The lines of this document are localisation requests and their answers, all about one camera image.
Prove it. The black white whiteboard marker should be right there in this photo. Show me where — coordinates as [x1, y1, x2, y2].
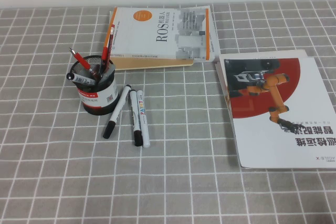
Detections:
[102, 84, 132, 140]
[129, 90, 144, 147]

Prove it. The grey capped pen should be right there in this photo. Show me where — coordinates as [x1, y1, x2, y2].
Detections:
[101, 64, 116, 81]

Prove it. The black mesh pen holder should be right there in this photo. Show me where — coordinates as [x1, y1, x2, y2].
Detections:
[70, 55, 119, 116]

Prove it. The red pen white label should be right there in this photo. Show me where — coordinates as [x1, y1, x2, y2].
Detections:
[100, 24, 117, 74]

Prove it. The red pen silver tip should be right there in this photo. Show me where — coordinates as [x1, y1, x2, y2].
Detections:
[68, 47, 100, 78]

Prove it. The white paint marker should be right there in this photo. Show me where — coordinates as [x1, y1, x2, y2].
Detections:
[136, 90, 151, 148]

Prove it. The beige book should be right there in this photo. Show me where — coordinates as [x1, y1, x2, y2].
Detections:
[109, 10, 195, 71]

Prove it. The white orange ROS book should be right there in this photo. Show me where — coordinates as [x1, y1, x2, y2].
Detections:
[104, 5, 212, 62]

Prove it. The black capped white marker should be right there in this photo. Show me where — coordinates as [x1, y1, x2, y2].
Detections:
[66, 72, 97, 86]

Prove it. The white brochure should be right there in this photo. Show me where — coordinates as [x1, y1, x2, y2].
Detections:
[214, 49, 310, 168]

